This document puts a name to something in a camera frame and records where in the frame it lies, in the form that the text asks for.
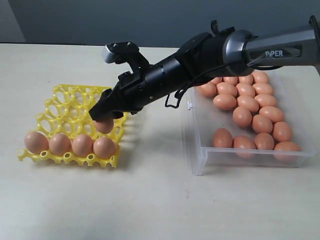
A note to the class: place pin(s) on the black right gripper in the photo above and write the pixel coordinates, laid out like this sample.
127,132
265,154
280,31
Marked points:
128,95

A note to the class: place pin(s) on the brown egg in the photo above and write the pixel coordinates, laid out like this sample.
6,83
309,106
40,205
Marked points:
260,77
242,117
274,114
36,142
286,146
263,88
216,80
264,141
105,126
265,100
282,132
261,124
207,90
226,88
222,138
246,79
225,102
231,80
243,142
104,147
245,89
82,145
59,144
248,102

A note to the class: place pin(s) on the yellow plastic egg tray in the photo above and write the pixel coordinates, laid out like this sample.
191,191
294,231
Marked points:
67,112

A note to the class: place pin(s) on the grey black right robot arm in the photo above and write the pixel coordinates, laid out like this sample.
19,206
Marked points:
219,53

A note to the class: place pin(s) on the clear plastic bin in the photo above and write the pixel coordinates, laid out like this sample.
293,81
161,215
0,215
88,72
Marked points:
202,119

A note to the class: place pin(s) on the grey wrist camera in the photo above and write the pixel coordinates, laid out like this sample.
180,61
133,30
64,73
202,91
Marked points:
125,52

